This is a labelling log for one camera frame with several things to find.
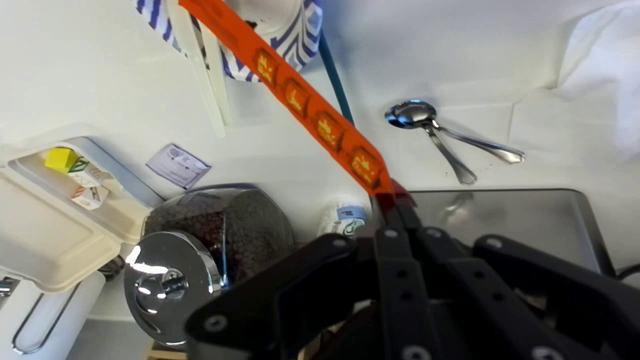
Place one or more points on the white foam tray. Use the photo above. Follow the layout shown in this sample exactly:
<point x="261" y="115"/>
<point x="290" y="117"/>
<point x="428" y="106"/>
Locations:
<point x="47" y="227"/>

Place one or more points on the silver metal box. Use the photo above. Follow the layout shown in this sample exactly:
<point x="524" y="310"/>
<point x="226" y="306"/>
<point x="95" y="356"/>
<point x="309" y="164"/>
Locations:
<point x="507" y="221"/>

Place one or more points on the yellow packet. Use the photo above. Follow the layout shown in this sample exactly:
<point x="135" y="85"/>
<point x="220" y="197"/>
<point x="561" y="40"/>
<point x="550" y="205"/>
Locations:
<point x="60" y="160"/>

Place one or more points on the coffee jar with chrome lid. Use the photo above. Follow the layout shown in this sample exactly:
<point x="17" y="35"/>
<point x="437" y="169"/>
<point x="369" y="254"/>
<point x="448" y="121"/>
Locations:
<point x="200" y="247"/>

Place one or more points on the small printed card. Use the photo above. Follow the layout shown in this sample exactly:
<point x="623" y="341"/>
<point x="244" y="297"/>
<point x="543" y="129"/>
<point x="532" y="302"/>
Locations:
<point x="178" y="164"/>

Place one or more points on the pale wooden stirrer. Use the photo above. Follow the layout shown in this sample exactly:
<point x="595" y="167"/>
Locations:
<point x="211" y="73"/>

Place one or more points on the white paper napkin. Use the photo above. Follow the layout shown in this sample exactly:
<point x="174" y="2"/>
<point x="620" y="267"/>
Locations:
<point x="586" y="73"/>

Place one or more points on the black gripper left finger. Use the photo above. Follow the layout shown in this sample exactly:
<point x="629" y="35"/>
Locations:
<point x="320" y="293"/>

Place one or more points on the orange packet strip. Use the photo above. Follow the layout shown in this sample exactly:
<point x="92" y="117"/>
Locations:
<point x="301" y="101"/>

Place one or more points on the metal spoon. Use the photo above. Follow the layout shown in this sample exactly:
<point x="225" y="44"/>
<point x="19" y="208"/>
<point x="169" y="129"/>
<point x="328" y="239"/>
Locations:
<point x="453" y="160"/>
<point x="483" y="146"/>

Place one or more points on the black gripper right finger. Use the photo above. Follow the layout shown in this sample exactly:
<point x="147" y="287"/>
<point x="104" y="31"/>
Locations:
<point x="532" y="300"/>

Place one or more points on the wooden board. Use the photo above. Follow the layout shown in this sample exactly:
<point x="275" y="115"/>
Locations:
<point x="166" y="352"/>

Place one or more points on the white red packet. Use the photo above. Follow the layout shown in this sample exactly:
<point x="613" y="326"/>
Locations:
<point x="91" y="193"/>

